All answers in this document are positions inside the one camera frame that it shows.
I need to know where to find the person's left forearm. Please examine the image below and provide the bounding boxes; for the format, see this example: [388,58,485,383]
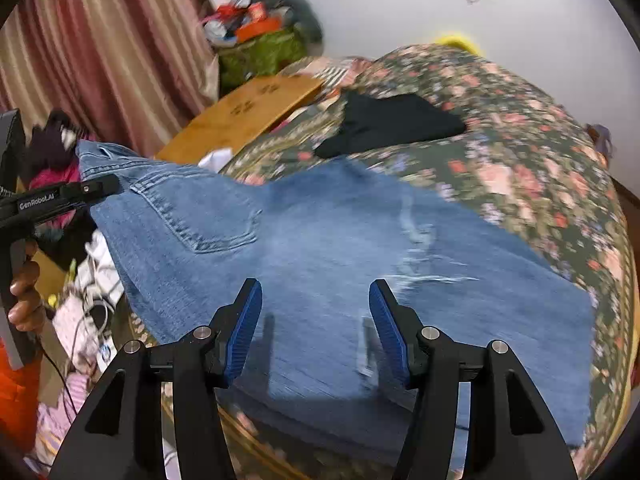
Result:
[0,337,43,453]

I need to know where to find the orange box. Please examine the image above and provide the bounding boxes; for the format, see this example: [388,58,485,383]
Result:
[235,16,283,43]

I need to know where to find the person's left hand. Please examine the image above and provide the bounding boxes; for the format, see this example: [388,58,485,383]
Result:
[9,259,47,332]

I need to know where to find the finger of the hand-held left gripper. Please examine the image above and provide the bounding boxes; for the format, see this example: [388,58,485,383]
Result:
[64,174,122,207]

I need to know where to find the white paper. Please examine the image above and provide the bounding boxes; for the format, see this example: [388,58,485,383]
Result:
[199,147,235,173]

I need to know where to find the patchwork cloth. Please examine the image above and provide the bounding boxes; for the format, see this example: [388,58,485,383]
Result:
[280,55,376,126]

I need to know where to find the red gift packaging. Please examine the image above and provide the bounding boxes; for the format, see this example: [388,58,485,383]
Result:
[202,2,251,26]

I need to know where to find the grey plush pillow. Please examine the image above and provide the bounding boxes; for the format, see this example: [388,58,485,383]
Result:
[250,0,325,43]

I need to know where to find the black cloth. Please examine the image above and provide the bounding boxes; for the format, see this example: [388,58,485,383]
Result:
[315,90,467,159]

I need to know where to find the dark clothes pile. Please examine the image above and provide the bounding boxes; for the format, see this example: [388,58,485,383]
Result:
[20,109,88,186]

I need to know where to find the yellow padded headboard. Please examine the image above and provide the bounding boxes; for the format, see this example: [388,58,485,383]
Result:
[434,34,483,56]

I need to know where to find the purple bag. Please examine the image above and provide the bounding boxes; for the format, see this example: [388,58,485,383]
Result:
[586,124,613,166]

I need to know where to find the green covered cabinet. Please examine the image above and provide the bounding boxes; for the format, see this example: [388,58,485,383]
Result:
[218,27,308,93]

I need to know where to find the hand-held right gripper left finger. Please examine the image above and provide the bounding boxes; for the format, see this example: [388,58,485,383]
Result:
[47,278,264,480]

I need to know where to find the floral bed quilt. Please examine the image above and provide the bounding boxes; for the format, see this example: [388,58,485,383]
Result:
[130,42,633,480]

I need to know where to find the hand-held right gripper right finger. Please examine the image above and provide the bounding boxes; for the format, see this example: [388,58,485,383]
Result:
[368,278,581,480]

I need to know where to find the blue denim pants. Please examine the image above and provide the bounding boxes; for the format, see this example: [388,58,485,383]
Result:
[75,140,597,461]

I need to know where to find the magenta cloth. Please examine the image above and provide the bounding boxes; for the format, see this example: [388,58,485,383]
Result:
[30,165,83,197]

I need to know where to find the wooden lap desk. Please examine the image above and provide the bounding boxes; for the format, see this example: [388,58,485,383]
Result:
[155,75,326,163]

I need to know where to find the pink striped cloth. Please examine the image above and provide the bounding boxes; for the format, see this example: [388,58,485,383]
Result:
[37,375,101,463]

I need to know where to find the striped pink curtain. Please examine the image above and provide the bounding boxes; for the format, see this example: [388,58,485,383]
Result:
[0,0,221,161]

